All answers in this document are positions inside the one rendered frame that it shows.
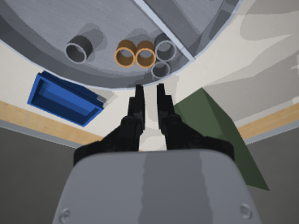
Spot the blue open-top crate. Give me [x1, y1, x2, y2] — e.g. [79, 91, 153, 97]
[27, 70, 106, 127]

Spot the bronze bushing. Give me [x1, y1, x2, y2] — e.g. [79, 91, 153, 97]
[115, 40, 137, 67]
[135, 41, 156, 68]

